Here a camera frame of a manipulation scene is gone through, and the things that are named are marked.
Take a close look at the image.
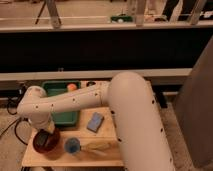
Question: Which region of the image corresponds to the green plastic bin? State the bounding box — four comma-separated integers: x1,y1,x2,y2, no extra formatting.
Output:
42,80,81,127

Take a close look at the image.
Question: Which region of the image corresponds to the blue eraser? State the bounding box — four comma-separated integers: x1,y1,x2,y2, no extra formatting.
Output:
87,112,104,133

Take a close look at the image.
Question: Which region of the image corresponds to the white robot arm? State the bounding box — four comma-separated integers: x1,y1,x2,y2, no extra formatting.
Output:
17,71,175,171

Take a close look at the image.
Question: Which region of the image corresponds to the black cable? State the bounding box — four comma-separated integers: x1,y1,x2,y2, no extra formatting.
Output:
0,96,29,146

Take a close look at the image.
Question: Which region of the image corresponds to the blue cup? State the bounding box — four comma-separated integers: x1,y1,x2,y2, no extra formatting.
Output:
64,137,81,154

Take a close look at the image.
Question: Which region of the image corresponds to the orange ball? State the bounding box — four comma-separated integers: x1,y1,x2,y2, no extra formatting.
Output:
67,83,77,92

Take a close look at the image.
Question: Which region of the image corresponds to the black rail barrier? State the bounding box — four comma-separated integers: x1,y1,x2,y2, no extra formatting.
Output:
0,22,213,81

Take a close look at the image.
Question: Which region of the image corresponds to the red bowl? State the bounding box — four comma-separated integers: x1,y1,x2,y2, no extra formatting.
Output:
33,129,60,153

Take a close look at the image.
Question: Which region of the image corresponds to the grey panel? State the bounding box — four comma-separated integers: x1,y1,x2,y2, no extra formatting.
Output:
173,36,213,168

